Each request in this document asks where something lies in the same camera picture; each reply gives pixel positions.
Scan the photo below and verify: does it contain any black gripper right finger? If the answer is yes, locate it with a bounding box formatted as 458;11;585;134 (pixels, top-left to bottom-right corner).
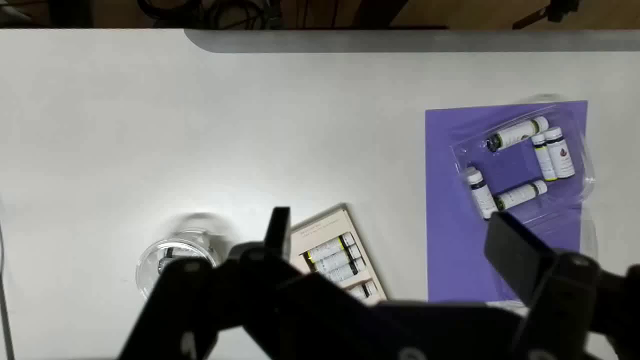
483;209;640;360

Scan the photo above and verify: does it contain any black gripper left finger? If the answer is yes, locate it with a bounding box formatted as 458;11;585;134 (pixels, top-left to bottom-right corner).
119;205;402;360

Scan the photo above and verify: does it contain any small white-capped labelled bottle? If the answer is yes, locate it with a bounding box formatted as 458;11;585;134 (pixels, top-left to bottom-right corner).
303;231;359;264
311;244;365;272
495;177;550;214
484;114;552;153
530;132;558;184
322;256;369;284
347;277;381;301
464;166;501;220
544;125;577;179

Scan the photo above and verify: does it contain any beige bottle tray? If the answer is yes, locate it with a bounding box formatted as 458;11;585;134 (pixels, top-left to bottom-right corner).
286;202;391;308

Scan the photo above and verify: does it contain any clear plastic clamshell container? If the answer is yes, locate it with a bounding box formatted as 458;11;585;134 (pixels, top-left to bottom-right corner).
451;116;598;226

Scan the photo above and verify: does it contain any clear glass cup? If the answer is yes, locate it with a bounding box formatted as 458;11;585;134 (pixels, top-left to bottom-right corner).
134;209;236;296

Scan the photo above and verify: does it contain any purple paper mat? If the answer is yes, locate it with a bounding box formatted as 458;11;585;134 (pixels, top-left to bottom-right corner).
425;98;593;305

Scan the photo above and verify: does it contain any black camera tripod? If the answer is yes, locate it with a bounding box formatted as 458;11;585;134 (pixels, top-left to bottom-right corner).
511;0;582;29

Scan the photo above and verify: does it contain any black cable bundle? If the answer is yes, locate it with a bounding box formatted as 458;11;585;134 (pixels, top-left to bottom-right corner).
136;0;282;29

